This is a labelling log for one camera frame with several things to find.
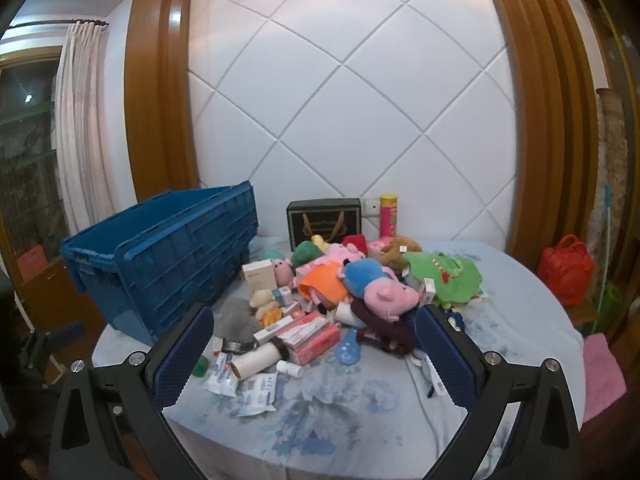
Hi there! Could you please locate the rolled beige mat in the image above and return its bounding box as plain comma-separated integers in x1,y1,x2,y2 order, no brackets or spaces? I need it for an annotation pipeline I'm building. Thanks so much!
595,89,630,281

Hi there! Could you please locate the green plush toy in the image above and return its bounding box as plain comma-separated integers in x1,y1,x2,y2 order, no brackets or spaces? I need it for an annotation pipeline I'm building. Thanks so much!
291,241,326,268

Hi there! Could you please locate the cream teddy bear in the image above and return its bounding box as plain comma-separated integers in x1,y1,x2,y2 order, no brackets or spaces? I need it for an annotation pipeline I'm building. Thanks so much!
249,287,276,318

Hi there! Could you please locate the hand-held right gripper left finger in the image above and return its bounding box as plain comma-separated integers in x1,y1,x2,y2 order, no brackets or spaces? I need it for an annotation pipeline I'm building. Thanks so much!
48,302,216,480

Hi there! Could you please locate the pink tissue box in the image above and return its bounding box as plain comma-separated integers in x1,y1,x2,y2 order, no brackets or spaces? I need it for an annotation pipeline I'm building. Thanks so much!
287,320,342,366

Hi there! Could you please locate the clear face mask pack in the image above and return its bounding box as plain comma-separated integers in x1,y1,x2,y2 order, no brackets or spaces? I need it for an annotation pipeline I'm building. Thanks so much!
236,372,278,417

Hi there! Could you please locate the orange red paper bag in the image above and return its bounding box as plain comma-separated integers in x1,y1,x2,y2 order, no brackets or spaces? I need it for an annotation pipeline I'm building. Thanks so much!
17,245,48,278

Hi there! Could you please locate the white cardboard box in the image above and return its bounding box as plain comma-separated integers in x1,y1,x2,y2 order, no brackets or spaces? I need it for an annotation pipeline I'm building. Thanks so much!
242,259,277,293

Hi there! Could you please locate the light blue oval toy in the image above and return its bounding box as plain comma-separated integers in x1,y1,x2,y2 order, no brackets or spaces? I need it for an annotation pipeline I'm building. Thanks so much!
335,332,362,366

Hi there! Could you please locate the white cylinder roll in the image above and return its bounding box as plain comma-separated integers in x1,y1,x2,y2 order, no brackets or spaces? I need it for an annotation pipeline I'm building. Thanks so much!
230,342,281,380

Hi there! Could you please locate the pig plush blue shirt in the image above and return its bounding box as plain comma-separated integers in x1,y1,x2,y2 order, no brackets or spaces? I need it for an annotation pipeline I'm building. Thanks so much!
342,260,421,322

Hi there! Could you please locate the wooden panel frame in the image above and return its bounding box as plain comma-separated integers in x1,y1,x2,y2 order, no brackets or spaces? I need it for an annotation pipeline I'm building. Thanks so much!
124,0,601,271

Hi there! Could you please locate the white curtain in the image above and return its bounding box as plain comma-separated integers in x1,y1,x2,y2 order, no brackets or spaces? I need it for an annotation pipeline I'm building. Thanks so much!
54,21,118,233

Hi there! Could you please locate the wooden glass cabinet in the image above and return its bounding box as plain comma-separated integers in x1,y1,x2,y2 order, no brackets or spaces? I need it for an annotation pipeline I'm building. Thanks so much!
0,47,108,333

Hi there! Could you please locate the dark curtain rod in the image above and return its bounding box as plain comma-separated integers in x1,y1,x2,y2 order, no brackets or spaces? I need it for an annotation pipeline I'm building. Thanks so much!
12,19,108,31

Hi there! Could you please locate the pink towel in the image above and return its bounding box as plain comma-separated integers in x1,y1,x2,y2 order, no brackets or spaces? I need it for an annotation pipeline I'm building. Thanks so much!
582,334,627,423

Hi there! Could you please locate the small teal white box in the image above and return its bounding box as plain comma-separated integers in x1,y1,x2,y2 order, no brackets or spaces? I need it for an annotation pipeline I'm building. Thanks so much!
272,285,301,307

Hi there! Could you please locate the white blue wet wipes pack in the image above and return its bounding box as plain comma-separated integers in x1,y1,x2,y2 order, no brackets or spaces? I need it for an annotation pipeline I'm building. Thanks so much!
204,352,238,397

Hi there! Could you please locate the yellow pink chips can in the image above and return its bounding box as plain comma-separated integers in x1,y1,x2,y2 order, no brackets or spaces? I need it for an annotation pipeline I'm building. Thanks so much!
380,193,401,238

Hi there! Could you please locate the blue plastic crate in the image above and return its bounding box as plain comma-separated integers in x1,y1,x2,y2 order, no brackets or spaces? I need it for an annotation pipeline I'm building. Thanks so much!
60,181,260,346

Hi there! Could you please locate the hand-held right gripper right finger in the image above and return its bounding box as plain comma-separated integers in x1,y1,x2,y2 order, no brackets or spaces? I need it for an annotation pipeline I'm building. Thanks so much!
412,305,583,480

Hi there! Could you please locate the black woven basket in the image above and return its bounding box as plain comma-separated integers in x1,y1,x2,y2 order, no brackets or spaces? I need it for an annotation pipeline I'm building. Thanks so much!
286,198,362,251

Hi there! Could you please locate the small pink pig plush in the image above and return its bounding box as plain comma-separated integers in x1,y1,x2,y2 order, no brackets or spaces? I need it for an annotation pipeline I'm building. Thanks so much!
272,257,296,288

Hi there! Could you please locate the grey plush toy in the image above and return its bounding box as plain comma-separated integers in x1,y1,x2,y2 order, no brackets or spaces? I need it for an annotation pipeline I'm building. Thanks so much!
215,300,258,343

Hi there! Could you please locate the white paper cup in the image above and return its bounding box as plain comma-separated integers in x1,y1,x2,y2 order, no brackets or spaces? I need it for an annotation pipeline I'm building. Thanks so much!
334,301,362,328

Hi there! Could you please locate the long white red carton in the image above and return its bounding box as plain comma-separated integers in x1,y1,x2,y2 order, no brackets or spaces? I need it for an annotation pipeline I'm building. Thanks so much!
252,311,323,346

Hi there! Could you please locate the wooden shelf unit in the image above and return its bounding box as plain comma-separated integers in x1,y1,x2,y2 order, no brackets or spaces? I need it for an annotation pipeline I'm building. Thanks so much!
575,0,640,91

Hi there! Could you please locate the red plastic basket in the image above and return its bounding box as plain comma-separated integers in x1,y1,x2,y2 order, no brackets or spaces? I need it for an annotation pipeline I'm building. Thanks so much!
537,234,596,307

